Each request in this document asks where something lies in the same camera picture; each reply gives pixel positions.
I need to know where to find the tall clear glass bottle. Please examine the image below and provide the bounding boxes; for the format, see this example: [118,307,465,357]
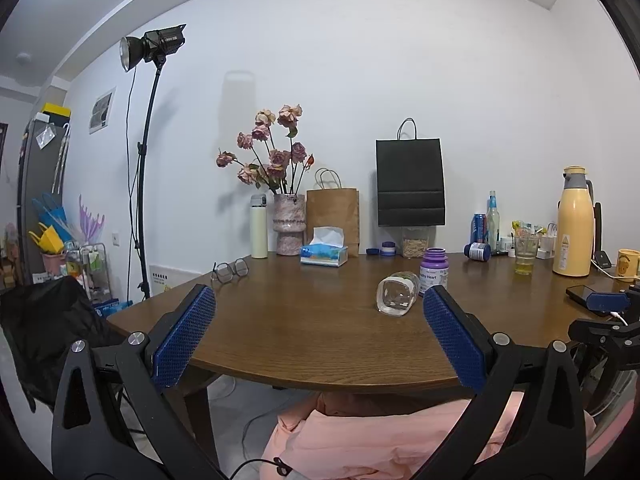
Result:
[487,190,501,252]

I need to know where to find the metal wire rack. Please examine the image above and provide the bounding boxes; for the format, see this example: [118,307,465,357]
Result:
[65,242,113,306]

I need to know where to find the black smartphone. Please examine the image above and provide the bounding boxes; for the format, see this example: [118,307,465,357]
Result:
[566,285,602,317]

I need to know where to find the blue tissue box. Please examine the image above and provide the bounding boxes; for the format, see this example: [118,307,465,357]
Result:
[300,226,349,267]

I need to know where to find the yellow thermos jug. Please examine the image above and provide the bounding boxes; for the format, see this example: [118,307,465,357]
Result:
[552,165,596,278]

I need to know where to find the black jacket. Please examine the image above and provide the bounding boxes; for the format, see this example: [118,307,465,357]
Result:
[0,276,126,411]

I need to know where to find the dried pink roses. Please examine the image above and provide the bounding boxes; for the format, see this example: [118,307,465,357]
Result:
[216,104,316,196]

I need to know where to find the black paper bag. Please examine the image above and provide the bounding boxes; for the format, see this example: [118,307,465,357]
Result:
[376,118,446,228]

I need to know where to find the grey refrigerator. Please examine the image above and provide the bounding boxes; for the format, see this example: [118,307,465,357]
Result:
[16,119,71,281]

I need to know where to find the pink bucket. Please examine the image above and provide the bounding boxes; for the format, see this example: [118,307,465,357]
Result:
[41,251,67,277]

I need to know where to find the wall poster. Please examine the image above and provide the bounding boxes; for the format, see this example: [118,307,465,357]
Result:
[89,86,117,135]

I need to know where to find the pink speckled vase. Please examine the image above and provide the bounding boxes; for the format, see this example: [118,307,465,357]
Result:
[272,193,306,256]

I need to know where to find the white charging cable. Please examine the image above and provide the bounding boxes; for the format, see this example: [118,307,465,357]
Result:
[590,259,640,327]

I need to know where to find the clear jar of oats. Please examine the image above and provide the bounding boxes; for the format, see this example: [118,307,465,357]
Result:
[401,226,431,259]

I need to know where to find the pink clothing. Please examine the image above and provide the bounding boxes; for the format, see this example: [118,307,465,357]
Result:
[260,392,598,480]

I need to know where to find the black light stand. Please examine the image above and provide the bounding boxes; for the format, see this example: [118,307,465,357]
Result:
[127,55,167,302]

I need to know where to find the brown paper bag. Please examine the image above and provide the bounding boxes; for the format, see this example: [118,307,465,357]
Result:
[305,168,360,258]

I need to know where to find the yellow mug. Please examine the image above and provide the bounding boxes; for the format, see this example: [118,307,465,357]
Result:
[615,249,640,278]

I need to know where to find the black studio light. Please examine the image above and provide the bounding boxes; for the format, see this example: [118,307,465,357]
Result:
[119,23,187,72]

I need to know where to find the yellow box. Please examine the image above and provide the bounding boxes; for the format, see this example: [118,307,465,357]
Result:
[40,102,72,122]

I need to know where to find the cream thermos bottle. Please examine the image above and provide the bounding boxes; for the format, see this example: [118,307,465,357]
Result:
[250,194,269,260]

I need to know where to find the black eyeglasses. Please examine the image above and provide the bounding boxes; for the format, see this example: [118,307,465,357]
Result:
[210,257,250,285]

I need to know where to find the glass with yellow liquid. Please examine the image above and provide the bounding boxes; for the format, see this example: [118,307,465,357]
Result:
[514,234,541,276]

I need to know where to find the purple supplement bottle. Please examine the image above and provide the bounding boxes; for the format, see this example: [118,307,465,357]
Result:
[419,247,449,297]

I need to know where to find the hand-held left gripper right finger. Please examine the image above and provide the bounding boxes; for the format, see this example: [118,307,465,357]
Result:
[422,285,587,480]

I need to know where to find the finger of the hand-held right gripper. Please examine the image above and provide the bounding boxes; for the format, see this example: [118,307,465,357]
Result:
[586,285,640,318]
[567,317,640,362]

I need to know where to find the purple clothes hangers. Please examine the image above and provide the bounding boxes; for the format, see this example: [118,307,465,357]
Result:
[77,195,106,243]

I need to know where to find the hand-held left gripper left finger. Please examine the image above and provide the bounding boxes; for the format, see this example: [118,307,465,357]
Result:
[51,284,226,480]

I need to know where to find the black cable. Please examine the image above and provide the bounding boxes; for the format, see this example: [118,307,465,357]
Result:
[225,455,293,480]

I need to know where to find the small white paper bag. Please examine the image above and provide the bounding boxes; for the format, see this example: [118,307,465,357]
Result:
[537,223,558,261]

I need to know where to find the blue dustpan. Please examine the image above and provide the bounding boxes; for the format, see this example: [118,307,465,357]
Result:
[32,192,68,241]

